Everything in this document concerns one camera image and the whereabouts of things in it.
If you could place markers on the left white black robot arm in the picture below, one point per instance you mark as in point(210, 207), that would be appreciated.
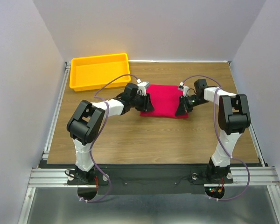
point(89, 119)

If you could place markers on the aluminium frame rail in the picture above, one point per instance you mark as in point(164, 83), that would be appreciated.
point(30, 192)

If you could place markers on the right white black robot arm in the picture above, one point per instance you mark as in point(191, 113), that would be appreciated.
point(231, 118)

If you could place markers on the red t shirt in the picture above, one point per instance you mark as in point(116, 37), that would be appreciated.
point(165, 100)

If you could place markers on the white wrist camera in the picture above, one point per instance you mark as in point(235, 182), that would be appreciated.
point(142, 87)
point(182, 87)

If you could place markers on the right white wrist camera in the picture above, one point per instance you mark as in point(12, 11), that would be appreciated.
point(182, 87)

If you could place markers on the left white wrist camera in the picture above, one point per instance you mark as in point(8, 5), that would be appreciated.
point(142, 87)

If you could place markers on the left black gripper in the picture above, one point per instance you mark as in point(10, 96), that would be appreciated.
point(147, 106)

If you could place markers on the yellow plastic tray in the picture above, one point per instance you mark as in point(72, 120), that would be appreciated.
point(93, 72)

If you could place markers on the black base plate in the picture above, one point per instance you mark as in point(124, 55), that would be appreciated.
point(150, 180)

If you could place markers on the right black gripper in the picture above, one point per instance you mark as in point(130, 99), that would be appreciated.
point(183, 107)

